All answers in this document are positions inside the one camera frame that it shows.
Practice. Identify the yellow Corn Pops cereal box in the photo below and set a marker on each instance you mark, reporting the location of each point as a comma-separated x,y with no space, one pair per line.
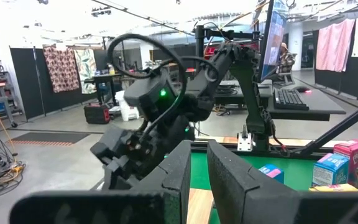
334,188

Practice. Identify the leaf patterned hanging cloth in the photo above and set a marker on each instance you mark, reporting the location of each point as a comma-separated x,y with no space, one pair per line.
85,70

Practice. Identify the blue Rice Krispies cereal box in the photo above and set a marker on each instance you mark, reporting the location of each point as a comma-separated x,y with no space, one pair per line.
273,172
329,169

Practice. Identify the black computer keyboard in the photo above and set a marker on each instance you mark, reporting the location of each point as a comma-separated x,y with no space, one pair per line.
291,99

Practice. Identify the green table mat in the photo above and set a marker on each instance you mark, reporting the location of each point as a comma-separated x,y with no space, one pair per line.
294,174

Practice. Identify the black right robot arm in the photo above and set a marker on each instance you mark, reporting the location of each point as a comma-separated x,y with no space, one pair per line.
250,93

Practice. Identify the computer mouse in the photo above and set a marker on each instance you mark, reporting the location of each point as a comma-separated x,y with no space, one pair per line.
303,89

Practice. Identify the black background table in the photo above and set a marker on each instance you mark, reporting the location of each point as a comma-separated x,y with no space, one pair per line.
104,77

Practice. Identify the black aluminium table frame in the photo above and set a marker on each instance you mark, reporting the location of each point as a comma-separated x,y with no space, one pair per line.
199,147

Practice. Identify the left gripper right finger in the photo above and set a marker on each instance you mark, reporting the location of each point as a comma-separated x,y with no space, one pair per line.
235,193

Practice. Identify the computer monitor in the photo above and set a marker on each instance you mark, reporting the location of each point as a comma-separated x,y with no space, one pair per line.
273,40

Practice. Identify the red and black case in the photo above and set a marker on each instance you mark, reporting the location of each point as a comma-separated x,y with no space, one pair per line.
96,114

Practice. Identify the red Froot Loops cereal box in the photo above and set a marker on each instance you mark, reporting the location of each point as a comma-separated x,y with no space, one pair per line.
357,161

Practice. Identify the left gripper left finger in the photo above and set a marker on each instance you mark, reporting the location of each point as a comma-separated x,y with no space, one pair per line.
166,193

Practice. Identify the white metal bracket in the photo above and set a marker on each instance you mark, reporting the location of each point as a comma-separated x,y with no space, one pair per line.
244,141

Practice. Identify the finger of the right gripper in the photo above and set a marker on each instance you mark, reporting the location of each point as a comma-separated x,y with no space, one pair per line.
120,174

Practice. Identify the thick black diagonal beam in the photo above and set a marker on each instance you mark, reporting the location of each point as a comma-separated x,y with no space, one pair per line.
343,124

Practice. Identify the person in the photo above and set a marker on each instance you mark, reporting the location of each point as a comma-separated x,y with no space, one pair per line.
286,60

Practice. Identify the pink hanging cloth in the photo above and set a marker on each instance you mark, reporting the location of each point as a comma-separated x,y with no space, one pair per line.
334,45

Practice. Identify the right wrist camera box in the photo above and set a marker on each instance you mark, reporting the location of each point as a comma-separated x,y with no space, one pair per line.
148,96

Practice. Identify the brown patterned hanging cloth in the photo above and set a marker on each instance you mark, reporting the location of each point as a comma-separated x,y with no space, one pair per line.
61,70

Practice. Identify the white plastic bin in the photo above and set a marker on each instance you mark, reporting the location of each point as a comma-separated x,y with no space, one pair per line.
128,110

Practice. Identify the black computer desk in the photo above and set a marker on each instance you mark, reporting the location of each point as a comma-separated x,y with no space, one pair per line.
322,107

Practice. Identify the dark floor mat orange edge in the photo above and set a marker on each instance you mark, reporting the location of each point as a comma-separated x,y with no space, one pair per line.
48,137

